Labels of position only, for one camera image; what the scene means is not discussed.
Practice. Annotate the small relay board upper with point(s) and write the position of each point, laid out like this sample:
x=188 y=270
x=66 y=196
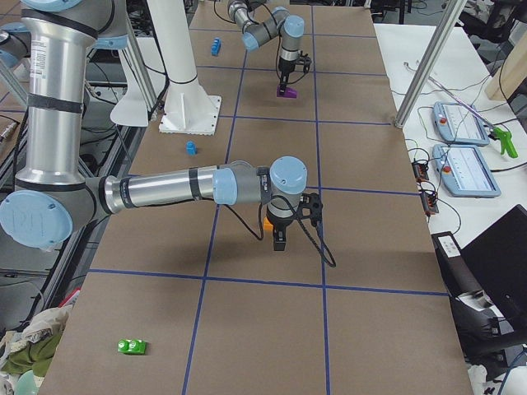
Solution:
x=420 y=171

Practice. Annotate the green double stud block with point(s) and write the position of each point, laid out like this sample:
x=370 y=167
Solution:
x=135 y=347

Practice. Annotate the aluminium frame post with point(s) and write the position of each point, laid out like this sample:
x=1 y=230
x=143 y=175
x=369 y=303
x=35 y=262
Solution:
x=429 y=58

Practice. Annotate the small relay board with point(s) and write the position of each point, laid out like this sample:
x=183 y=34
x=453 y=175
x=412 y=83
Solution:
x=420 y=171
x=429 y=203

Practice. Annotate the orange trapezoid block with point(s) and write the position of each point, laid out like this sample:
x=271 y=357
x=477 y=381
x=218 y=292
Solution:
x=267 y=225

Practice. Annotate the black laptop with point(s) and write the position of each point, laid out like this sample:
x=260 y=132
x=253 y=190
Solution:
x=492 y=267

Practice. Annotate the white pedestal column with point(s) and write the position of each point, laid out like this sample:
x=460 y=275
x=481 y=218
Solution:
x=188 y=107

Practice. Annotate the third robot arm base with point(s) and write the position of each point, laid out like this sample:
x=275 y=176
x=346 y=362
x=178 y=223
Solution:
x=15 y=43

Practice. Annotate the green handled reacher grabber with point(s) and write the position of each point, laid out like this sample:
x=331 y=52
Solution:
x=505 y=137

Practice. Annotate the green cloth bag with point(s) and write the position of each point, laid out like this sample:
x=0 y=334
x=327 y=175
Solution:
x=33 y=349

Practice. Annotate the long blue block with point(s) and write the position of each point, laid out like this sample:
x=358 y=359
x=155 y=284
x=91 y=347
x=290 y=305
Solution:
x=216 y=46

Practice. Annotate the purple trapezoid block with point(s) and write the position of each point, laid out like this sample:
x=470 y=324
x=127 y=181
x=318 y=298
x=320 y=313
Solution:
x=286 y=92

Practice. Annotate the lower teach pendant tablet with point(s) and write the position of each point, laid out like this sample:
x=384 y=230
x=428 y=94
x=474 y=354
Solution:
x=464 y=172

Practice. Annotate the small relay board lower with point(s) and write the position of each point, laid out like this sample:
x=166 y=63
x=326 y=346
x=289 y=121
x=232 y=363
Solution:
x=429 y=203

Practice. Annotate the upper teach pendant tablet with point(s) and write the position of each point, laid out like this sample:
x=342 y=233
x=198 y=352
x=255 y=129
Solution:
x=456 y=124

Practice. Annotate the white remote control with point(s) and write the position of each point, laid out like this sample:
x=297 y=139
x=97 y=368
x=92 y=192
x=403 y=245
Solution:
x=449 y=246

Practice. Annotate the teach pendant tablet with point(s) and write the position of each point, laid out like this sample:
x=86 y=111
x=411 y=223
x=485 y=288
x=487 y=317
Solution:
x=464 y=172
x=456 y=124

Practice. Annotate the small blue block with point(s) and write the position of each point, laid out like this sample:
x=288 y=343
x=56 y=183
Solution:
x=191 y=148

